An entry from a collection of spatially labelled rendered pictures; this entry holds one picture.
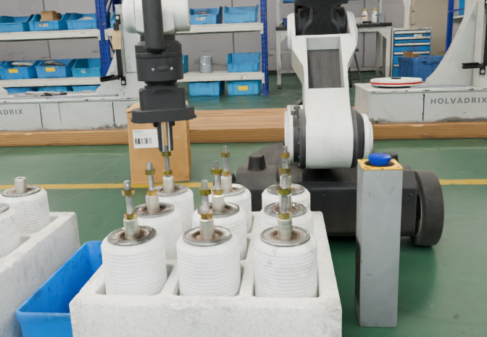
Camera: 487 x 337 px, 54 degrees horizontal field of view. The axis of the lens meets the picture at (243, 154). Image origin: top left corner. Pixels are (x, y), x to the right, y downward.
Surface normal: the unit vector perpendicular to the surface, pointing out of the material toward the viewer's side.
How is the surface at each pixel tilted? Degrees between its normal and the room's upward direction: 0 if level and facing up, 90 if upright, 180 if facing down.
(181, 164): 90
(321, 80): 58
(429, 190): 49
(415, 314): 0
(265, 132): 90
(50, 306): 88
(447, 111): 90
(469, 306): 0
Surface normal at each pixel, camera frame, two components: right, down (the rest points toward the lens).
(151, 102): 0.28, 0.21
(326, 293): -0.04, -0.97
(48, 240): 1.00, -0.01
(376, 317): -0.09, 0.22
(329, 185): -0.08, -0.52
